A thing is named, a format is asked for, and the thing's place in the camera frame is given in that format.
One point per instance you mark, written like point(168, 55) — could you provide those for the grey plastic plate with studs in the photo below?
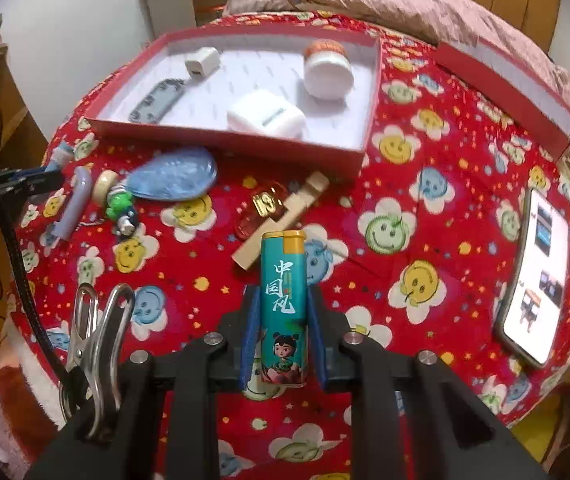
point(157, 102)

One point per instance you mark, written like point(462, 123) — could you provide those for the smartphone with lit screen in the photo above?
point(528, 315)

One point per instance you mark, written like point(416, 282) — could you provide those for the red shallow cardboard box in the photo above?
point(258, 68)

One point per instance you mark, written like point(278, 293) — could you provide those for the white earbuds case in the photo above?
point(266, 113)

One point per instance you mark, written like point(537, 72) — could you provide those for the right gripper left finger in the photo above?
point(167, 400)

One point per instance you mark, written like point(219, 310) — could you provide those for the blue translucent oval case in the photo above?
point(183, 174)

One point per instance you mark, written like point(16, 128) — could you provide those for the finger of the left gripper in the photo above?
point(30, 182)

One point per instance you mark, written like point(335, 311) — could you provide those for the red transparent lighter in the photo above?
point(265, 202)

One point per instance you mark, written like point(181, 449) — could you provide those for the red smiley flower blanket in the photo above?
point(416, 251)

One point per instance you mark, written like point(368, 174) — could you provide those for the teal cartoon lighter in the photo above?
point(283, 348)

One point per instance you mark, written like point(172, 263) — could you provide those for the white bottle orange label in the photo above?
point(327, 72)

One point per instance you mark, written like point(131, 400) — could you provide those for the metal spring clamp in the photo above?
point(96, 338)

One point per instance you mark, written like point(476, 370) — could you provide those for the white usb charger cube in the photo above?
point(203, 62)

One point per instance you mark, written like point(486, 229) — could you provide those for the wooden notched block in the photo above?
point(286, 216)

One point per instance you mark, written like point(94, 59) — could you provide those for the green cartoon figure keychain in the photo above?
point(121, 210)

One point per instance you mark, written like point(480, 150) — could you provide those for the round beige wooden disc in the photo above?
point(103, 184)

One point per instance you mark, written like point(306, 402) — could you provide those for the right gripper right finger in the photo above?
point(411, 416)

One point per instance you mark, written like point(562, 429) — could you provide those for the lavender plastic handle piece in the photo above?
point(80, 196)

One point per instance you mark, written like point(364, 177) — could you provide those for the light blue curved piece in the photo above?
point(60, 157)

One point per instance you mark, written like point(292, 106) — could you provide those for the red box lid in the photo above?
point(514, 88)

